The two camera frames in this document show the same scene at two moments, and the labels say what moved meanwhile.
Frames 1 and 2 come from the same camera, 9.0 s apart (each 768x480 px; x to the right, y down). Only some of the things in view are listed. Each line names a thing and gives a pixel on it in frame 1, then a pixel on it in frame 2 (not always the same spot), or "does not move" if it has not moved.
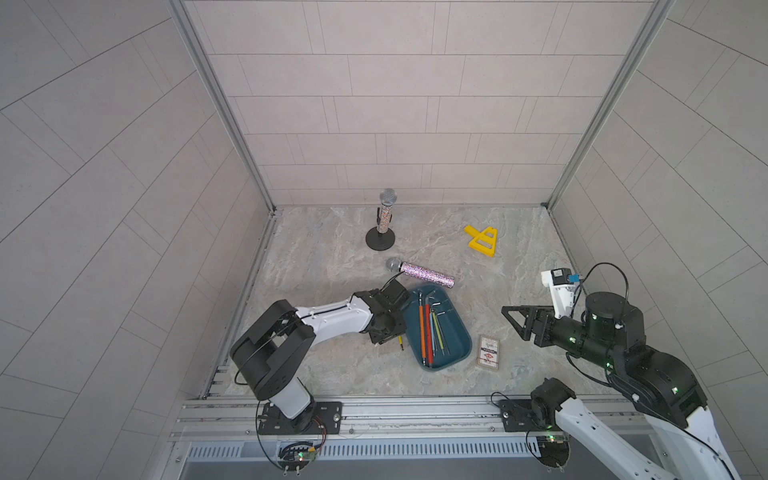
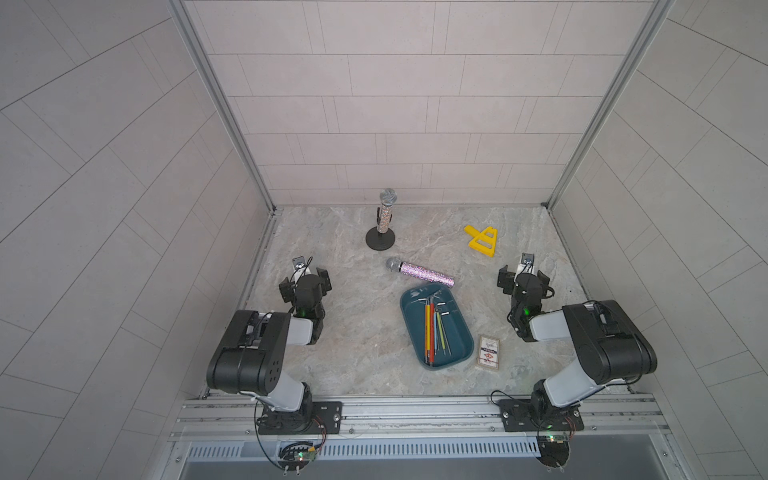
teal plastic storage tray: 436,327 does not move
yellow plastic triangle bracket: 484,241 does not move
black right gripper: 530,312 to 510,279
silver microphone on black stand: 381,238 does not move
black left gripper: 400,328 to 321,284
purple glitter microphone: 417,272 does not move
